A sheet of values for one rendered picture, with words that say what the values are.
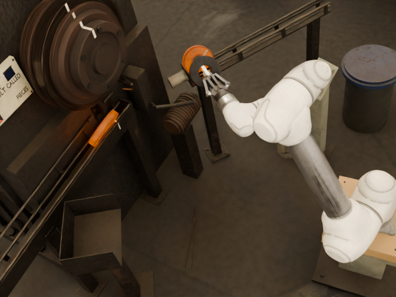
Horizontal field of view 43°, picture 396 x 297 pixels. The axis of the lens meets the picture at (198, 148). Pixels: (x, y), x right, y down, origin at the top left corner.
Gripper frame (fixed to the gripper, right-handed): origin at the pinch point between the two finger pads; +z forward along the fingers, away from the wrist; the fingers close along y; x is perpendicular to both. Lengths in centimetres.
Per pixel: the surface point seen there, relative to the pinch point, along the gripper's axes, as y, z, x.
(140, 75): -29.4, 6.8, 8.7
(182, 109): -15.6, -0.4, -17.4
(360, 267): 24, -100, -55
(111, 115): -50, -12, 12
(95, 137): -60, -16, 9
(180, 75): -11.2, 5.9, -1.1
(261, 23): 81, 91, -77
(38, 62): -66, -12, 54
